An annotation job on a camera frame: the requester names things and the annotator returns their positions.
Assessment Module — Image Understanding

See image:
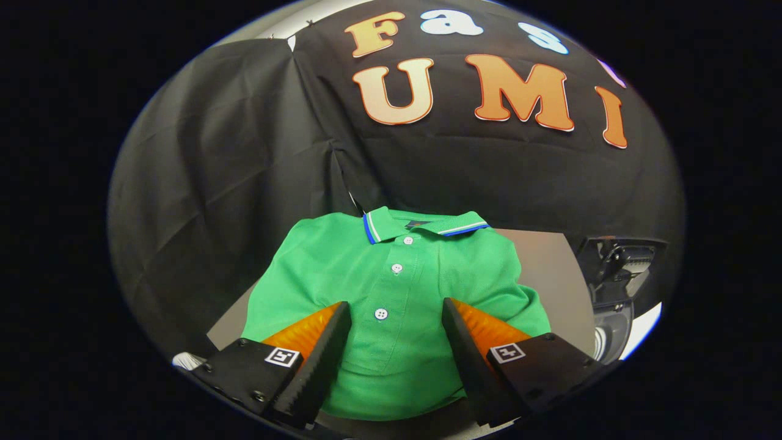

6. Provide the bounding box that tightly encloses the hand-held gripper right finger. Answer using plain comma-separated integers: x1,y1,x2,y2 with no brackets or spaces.
442,298,618,428

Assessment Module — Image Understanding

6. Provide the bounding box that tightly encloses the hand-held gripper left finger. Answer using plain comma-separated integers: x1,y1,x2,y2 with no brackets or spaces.
194,301,353,428

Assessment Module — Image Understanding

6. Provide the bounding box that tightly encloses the green polo shirt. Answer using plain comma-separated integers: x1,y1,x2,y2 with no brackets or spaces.
241,206,552,422

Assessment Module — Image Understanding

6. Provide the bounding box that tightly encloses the dark washing machine lid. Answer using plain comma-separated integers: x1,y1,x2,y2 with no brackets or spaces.
576,235,668,306

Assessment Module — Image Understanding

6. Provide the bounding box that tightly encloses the white board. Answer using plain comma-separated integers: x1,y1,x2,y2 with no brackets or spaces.
620,301,664,361

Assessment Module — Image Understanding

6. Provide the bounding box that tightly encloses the black backdrop cloth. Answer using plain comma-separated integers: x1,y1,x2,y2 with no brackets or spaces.
109,0,685,361

